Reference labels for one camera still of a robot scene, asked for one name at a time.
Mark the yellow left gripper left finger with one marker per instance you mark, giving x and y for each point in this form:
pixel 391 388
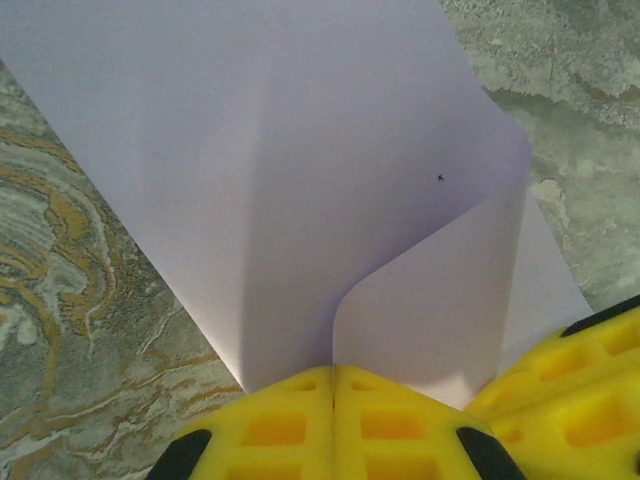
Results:
pixel 270 430

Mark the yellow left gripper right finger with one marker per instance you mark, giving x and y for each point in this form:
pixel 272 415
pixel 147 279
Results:
pixel 390 425

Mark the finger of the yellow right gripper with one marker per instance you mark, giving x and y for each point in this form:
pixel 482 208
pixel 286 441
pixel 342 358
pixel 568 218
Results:
pixel 575 415

